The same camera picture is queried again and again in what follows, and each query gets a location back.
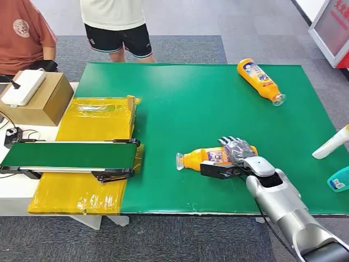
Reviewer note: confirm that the brown cardboard box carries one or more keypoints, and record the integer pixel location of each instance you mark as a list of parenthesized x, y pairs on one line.
[(50, 103)]

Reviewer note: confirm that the yellow film wrapped platform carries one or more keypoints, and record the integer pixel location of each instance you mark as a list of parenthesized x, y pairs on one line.
[(93, 123)]

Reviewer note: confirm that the orange bottle with blue label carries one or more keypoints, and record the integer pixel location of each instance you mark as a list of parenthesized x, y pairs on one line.
[(258, 80)]

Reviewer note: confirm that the seated person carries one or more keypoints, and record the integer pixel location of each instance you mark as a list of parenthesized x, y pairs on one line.
[(22, 47)]

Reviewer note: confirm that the orange bottle with clear cap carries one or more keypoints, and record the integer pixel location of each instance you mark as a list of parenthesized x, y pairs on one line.
[(196, 159)]

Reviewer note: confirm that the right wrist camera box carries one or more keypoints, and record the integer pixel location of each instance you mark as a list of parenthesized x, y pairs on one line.
[(218, 170)]

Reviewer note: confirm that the white framed red sign stand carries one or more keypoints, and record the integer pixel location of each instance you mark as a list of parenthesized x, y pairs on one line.
[(331, 29)]

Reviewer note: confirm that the white plastic bottle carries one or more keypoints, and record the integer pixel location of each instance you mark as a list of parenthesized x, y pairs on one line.
[(331, 144)]

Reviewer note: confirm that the white flat device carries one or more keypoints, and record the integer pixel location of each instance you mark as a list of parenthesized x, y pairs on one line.
[(24, 86)]

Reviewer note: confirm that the green table mat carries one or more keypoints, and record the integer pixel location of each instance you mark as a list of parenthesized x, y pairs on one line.
[(191, 108)]

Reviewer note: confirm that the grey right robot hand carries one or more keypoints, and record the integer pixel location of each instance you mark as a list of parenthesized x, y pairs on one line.
[(240, 150)]

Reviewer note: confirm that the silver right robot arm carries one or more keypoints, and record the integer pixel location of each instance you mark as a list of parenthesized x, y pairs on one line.
[(283, 202)]

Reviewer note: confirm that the standing person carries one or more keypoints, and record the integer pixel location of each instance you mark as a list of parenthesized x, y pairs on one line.
[(114, 14)]

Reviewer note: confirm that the green belt conveyor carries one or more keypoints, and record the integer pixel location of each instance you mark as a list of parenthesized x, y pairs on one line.
[(68, 155)]

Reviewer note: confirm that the teal plastic bottle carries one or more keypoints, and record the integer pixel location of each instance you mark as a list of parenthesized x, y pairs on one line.
[(341, 179)]

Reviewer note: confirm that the small black adapter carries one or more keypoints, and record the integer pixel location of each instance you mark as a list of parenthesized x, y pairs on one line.
[(12, 136)]

